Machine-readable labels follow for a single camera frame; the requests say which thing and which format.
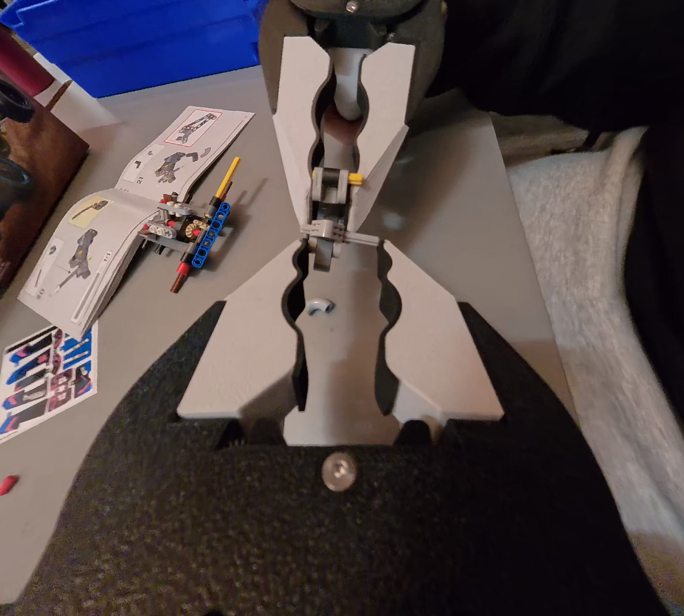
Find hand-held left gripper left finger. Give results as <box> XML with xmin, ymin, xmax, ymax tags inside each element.
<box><xmin>176</xmin><ymin>242</ymin><xmax>311</xmax><ymax>422</ymax></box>

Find maroon roll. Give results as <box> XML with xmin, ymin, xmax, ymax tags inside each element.
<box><xmin>0</xmin><ymin>27</ymin><xmax>54</xmax><ymax>98</ymax></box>

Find grey lego shock absorber assembly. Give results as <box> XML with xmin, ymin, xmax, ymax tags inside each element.
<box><xmin>299</xmin><ymin>166</ymin><xmax>381</xmax><ymax>272</ymax></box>

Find open instruction manual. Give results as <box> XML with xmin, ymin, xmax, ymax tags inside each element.
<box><xmin>17</xmin><ymin>106</ymin><xmax>256</xmax><ymax>339</ymax></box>

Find person's right forearm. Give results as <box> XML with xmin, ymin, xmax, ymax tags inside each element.
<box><xmin>427</xmin><ymin>0</ymin><xmax>684</xmax><ymax>139</ymax></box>

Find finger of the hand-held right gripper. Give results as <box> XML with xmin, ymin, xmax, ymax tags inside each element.
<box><xmin>347</xmin><ymin>42</ymin><xmax>418</xmax><ymax>233</ymax></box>
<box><xmin>271</xmin><ymin>35</ymin><xmax>333</xmax><ymax>235</ymax></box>

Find person's right hand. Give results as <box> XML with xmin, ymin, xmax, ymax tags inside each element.
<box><xmin>322</xmin><ymin>104</ymin><xmax>360</xmax><ymax>145</ymax></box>

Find black lego box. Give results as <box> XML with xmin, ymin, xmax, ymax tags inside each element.
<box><xmin>0</xmin><ymin>23</ymin><xmax>90</xmax><ymax>302</ymax></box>

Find partly built lego chassis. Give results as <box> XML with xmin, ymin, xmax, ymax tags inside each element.
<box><xmin>138</xmin><ymin>157</ymin><xmax>242</xmax><ymax>293</ymax></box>

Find person's grey trousers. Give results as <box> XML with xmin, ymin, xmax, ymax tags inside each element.
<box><xmin>505</xmin><ymin>122</ymin><xmax>684</xmax><ymax>616</ymax></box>

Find lego sticker sheet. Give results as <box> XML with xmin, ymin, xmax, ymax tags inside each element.
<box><xmin>0</xmin><ymin>325</ymin><xmax>98</xmax><ymax>445</ymax></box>

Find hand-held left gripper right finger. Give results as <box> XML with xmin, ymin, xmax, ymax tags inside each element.
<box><xmin>375</xmin><ymin>241</ymin><xmax>505</xmax><ymax>422</ymax></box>

